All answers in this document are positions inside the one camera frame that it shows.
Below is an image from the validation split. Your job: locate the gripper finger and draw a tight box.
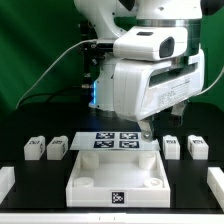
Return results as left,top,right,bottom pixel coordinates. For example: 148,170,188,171
139,120,154,142
171,101,186,126

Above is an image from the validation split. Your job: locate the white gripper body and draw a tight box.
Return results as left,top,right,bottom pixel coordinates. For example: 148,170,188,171
113,50,204,121

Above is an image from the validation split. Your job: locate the white square tabletop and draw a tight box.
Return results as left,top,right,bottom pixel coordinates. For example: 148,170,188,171
66,150,170,208

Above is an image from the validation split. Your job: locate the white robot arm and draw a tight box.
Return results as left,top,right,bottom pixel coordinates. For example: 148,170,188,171
74,0,224,142

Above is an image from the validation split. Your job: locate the white tag sheet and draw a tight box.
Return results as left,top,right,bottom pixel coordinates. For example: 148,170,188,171
70,132,160,151

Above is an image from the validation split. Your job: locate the white right obstacle block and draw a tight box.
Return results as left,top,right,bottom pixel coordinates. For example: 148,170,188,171
207,167,224,211

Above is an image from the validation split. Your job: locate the white obstacle block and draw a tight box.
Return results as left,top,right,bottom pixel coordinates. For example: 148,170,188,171
0,167,15,204
207,167,224,211

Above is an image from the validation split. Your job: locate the white left obstacle block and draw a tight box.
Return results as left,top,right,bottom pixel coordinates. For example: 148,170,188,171
0,167,15,204

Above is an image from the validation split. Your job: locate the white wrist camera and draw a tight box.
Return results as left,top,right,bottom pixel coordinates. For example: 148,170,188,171
113,26,188,61

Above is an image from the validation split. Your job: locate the black camera on base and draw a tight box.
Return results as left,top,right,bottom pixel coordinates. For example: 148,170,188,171
90,40,114,52

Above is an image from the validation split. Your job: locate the black cable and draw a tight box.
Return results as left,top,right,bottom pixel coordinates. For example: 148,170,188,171
19,87,93,107

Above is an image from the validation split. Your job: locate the white cable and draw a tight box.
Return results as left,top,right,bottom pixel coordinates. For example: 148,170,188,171
15,39,98,109

